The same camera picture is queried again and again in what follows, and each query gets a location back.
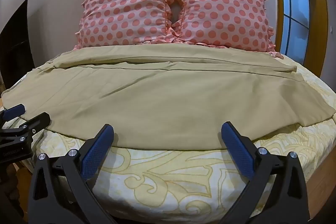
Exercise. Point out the wooden bed frame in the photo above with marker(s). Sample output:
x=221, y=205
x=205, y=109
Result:
x=320, y=182

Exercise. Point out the window with yellow frame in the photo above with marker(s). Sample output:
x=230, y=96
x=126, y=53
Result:
x=296, y=6

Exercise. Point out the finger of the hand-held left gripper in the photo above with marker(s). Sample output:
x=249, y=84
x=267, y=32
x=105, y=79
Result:
x=16, y=110
x=36, y=120

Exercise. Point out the yellow patterned bed sheet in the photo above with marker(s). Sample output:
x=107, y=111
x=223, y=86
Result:
x=189, y=182

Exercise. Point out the pink polka dot pillow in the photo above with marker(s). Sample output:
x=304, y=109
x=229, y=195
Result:
x=225, y=8
x=126, y=6

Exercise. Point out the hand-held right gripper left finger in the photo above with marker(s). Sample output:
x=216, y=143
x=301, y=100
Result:
x=97, y=150

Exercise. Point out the dark wooden cabinet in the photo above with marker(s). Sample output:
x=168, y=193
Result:
x=16, y=43

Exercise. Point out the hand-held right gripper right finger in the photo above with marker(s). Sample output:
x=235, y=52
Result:
x=236, y=148

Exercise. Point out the beige pants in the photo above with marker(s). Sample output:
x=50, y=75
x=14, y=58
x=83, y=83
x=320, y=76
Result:
x=162, y=98

